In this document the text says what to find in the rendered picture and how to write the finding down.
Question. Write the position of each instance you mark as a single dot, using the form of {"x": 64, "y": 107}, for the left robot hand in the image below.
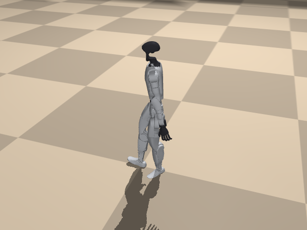
{"x": 164, "y": 132}

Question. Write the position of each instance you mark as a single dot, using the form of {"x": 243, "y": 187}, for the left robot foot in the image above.
{"x": 155, "y": 173}

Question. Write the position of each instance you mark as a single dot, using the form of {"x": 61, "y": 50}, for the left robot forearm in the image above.
{"x": 159, "y": 111}

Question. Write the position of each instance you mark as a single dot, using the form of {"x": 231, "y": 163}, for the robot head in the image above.
{"x": 151, "y": 47}

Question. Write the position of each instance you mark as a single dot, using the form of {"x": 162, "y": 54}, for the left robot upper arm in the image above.
{"x": 153, "y": 78}

